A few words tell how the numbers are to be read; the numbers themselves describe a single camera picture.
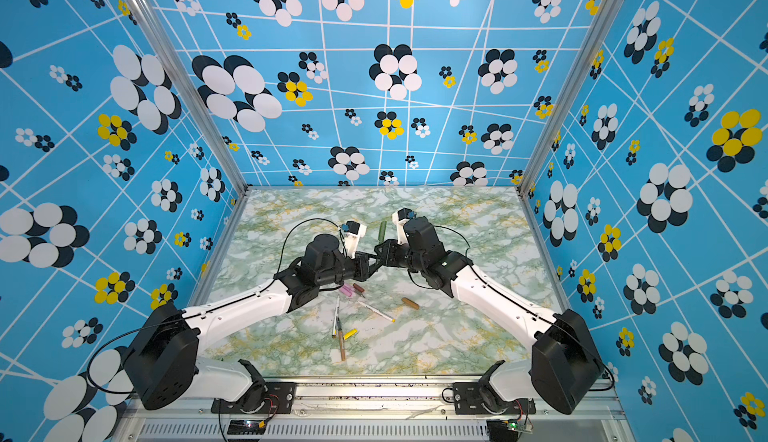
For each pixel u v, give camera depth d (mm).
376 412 721
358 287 924
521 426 682
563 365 403
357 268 706
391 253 684
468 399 723
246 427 722
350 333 843
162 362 418
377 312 879
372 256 750
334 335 838
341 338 825
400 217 731
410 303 894
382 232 787
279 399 732
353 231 721
